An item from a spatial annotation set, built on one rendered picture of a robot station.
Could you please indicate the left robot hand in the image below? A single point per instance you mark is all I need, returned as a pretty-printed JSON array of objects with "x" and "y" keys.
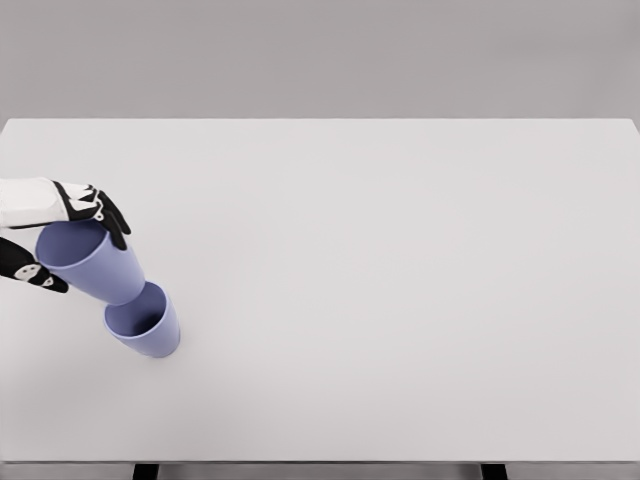
[{"x": 35, "y": 205}]

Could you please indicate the lavender blue plastic cup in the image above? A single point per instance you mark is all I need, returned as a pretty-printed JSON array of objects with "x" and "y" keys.
[
  {"x": 155, "y": 335},
  {"x": 100, "y": 272}
]

